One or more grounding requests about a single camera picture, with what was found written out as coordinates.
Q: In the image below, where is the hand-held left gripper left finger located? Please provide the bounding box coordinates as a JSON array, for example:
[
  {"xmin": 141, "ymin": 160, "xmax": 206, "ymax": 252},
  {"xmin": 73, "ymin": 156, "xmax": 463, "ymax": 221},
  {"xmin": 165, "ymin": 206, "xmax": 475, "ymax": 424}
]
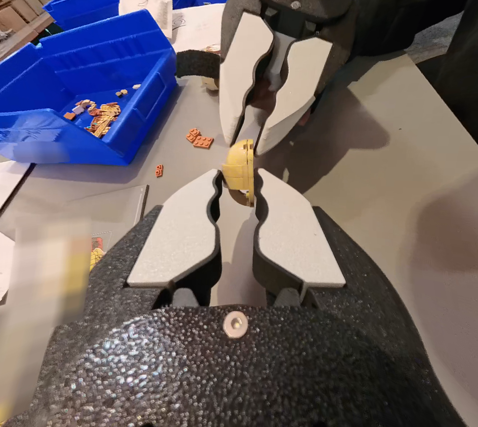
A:
[{"xmin": 127, "ymin": 169, "xmax": 223, "ymax": 306}]

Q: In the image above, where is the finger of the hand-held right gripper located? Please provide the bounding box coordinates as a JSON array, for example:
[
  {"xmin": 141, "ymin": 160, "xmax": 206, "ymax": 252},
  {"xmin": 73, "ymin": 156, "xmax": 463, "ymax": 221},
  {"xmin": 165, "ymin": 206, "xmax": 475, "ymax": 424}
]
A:
[
  {"xmin": 218, "ymin": 10, "xmax": 276, "ymax": 147},
  {"xmin": 257, "ymin": 39, "xmax": 334, "ymax": 157}
]

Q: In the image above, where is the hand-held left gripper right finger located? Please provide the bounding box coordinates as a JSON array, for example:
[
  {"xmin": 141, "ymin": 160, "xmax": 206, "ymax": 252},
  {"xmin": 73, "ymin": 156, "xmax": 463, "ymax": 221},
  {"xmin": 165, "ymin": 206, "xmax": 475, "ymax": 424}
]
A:
[{"xmin": 253, "ymin": 168, "xmax": 347, "ymax": 306}]

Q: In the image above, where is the tan curved brick assembly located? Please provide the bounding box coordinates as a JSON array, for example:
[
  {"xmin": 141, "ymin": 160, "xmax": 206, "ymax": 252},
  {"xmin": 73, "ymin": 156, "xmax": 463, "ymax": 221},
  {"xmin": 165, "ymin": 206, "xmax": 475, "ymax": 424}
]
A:
[{"xmin": 222, "ymin": 139, "xmax": 257, "ymax": 208}]

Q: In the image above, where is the grey desk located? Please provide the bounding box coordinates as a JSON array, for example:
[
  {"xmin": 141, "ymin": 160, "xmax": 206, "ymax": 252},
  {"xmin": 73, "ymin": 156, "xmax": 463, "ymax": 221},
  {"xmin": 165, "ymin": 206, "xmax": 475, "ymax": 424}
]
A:
[{"xmin": 0, "ymin": 3, "xmax": 478, "ymax": 427}]

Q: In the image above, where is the grey instruction booklet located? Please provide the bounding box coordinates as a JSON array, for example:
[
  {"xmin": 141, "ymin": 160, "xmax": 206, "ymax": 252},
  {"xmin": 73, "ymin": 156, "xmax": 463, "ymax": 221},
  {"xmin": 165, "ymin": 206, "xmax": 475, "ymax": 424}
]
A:
[{"xmin": 73, "ymin": 184, "xmax": 150, "ymax": 272}]

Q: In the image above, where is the white crumpled bag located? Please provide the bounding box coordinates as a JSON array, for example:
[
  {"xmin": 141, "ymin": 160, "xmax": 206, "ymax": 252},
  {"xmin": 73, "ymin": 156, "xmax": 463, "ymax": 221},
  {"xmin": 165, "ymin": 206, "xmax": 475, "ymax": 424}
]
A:
[{"xmin": 118, "ymin": 0, "xmax": 175, "ymax": 40}]

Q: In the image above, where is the pile of tan brown bricks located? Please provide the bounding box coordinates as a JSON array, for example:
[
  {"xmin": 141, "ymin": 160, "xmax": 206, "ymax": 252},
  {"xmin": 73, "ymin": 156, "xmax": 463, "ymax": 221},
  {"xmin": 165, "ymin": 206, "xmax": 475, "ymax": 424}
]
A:
[{"xmin": 63, "ymin": 83, "xmax": 142, "ymax": 139}]

